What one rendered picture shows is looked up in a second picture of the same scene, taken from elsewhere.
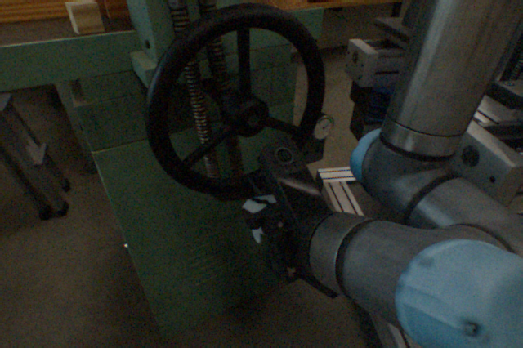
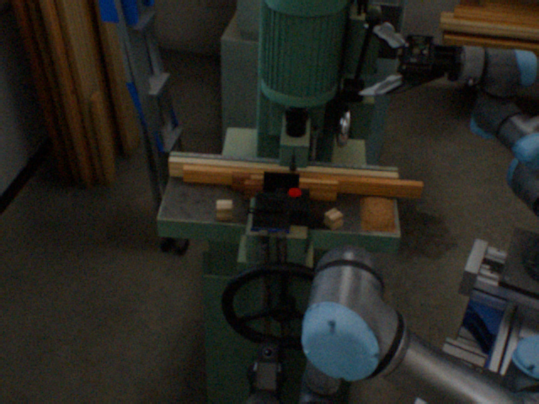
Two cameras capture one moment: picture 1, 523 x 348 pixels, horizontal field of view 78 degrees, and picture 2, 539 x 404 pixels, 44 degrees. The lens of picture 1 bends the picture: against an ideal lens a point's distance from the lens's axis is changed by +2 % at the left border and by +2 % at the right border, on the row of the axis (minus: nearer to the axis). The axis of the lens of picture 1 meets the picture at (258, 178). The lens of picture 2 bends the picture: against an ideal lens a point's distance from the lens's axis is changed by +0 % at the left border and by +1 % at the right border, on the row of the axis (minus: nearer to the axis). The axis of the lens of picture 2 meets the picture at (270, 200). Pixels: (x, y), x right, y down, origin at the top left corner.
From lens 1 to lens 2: 117 cm
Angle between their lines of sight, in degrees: 25
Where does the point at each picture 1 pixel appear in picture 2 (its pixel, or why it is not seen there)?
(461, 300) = not seen: outside the picture
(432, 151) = (312, 389)
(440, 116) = (312, 376)
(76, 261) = (173, 309)
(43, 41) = (197, 221)
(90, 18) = (226, 214)
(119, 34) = (238, 225)
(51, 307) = (139, 342)
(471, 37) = not seen: hidden behind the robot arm
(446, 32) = not seen: hidden behind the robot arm
